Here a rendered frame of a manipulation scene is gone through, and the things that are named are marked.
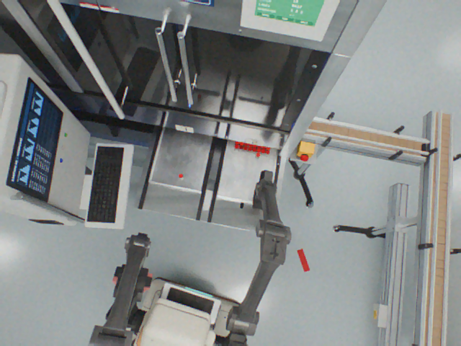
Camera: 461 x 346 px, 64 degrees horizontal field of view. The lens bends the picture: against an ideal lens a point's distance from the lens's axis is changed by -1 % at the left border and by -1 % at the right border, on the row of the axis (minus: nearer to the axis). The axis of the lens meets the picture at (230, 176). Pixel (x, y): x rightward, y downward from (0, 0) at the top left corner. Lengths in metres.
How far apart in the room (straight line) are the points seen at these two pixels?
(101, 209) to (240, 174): 0.72
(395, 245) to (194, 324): 1.40
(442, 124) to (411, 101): 1.17
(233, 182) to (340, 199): 1.22
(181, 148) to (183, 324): 0.91
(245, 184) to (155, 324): 0.85
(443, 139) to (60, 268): 2.52
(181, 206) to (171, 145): 0.32
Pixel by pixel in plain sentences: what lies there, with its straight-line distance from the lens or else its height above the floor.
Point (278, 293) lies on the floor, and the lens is 2.72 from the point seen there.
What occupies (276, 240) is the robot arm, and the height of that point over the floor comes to 1.50.
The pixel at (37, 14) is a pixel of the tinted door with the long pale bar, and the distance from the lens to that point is 1.34.
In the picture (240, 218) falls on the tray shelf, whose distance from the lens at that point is 1.82.
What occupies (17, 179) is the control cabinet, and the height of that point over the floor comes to 1.42.
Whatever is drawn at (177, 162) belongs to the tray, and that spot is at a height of 0.88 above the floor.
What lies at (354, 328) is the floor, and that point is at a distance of 2.87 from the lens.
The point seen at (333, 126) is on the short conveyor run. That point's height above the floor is 0.92.
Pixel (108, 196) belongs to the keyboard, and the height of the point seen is 0.82.
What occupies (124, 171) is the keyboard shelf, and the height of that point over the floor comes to 0.80.
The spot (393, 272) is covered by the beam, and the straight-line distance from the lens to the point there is 2.36.
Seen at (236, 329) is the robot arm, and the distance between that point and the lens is 1.43.
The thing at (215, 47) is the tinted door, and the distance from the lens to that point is 1.17.
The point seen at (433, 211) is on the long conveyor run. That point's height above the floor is 0.94.
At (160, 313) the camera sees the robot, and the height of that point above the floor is 1.35.
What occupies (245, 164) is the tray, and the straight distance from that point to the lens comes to 1.88.
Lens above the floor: 2.68
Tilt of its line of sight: 75 degrees down
